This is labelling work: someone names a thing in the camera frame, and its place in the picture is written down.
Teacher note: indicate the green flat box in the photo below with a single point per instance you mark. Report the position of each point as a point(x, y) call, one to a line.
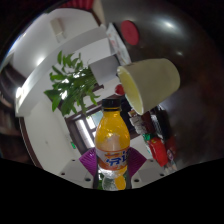
point(147, 137)

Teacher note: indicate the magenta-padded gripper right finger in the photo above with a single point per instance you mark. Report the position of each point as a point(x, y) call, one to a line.
point(148, 173)

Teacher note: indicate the red plastic basket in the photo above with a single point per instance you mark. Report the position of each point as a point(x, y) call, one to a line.
point(159, 151)

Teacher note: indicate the pale yellow plastic cup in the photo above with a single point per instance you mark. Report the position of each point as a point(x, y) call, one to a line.
point(156, 80)

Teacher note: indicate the dark wooden double door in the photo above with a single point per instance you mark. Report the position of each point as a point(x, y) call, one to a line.
point(81, 131)

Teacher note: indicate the clear orange drink bottle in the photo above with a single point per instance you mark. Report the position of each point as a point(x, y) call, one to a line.
point(112, 140)

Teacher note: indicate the small red ball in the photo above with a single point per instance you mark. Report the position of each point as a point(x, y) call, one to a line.
point(120, 90)

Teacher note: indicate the green exit sign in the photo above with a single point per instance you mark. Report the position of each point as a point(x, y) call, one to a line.
point(73, 145)

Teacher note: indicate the white wall-mounted unit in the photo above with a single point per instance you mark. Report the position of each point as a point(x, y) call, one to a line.
point(58, 29)

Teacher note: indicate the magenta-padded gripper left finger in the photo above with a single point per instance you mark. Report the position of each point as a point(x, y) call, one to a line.
point(76, 173)

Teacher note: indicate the flat round red coaster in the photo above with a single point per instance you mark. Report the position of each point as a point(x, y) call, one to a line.
point(130, 32)

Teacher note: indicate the leafy plant in white pot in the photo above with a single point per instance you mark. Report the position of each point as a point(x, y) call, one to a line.
point(71, 85)

